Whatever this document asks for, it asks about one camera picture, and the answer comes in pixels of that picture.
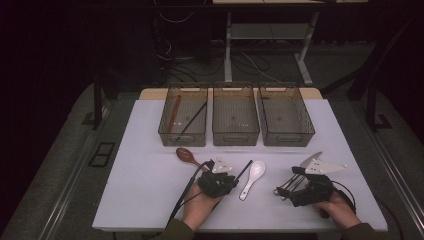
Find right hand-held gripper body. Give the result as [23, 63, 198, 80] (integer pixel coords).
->
[289, 157, 349, 207]

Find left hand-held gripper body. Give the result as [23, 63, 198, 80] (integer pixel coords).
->
[197, 155, 234, 200]

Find metal fork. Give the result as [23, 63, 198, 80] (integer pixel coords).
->
[280, 173, 308, 202]

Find black chopstick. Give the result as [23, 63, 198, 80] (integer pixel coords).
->
[174, 101, 208, 143]
[234, 159, 254, 183]

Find metal table knife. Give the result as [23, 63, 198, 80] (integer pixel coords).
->
[273, 151, 324, 196]

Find white ceramic spoon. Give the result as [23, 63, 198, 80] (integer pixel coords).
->
[238, 160, 267, 202]

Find brown wooden spoon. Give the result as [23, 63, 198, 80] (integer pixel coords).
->
[175, 147, 210, 172]

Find brown transparent plastic bin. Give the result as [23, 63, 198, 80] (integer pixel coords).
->
[256, 82, 316, 148]
[157, 82, 209, 148]
[211, 82, 261, 147]

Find brown wooden chopstick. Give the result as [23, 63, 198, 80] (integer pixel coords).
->
[167, 94, 183, 133]
[166, 94, 181, 133]

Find person's left hand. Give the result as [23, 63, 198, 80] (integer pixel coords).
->
[182, 182, 224, 232]

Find person's right hand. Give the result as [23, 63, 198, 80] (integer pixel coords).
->
[311, 189, 362, 231]

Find black metal stand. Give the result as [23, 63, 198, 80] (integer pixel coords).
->
[364, 83, 395, 133]
[81, 73, 116, 131]

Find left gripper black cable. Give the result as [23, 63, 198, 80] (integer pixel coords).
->
[167, 159, 216, 228]

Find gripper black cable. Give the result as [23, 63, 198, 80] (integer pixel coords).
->
[331, 179, 405, 240]
[167, 159, 216, 228]

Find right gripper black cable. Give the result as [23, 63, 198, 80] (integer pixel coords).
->
[331, 179, 405, 240]

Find metal floor rail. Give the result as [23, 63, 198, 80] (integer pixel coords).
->
[369, 129, 424, 228]
[37, 132, 102, 240]

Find tangle of black floor cables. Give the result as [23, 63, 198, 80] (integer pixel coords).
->
[154, 11, 286, 85]

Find white metal desk frame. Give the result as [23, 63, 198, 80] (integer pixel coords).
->
[212, 0, 370, 87]

